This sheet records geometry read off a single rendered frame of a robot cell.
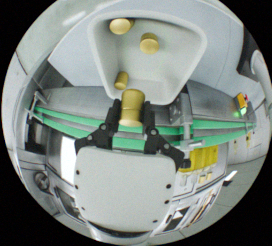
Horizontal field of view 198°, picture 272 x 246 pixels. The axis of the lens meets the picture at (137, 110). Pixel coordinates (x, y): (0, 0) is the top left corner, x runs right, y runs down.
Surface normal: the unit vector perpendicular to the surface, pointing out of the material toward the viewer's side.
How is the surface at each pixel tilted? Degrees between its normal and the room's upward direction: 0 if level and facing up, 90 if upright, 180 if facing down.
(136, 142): 90
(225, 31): 0
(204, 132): 90
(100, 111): 90
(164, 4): 0
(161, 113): 90
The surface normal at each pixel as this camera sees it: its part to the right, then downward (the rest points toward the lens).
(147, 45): -0.09, 0.91
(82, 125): 0.04, -0.40
